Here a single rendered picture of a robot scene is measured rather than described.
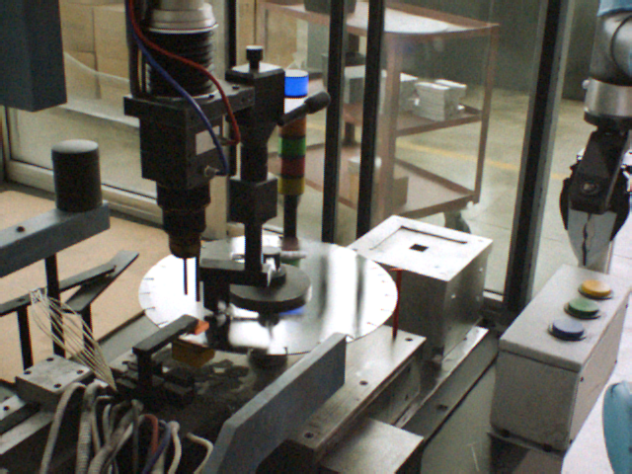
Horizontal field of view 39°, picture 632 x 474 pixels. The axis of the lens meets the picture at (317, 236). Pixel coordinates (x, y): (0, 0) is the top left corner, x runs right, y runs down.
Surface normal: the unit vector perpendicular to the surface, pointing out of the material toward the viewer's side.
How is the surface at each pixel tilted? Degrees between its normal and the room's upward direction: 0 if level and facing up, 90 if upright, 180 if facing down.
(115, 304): 0
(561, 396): 90
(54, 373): 0
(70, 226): 90
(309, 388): 90
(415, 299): 90
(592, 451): 0
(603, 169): 34
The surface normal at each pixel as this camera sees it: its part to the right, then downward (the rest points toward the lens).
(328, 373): 0.86, 0.23
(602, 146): -0.24, -0.58
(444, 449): 0.04, -0.91
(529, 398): -0.52, 0.33
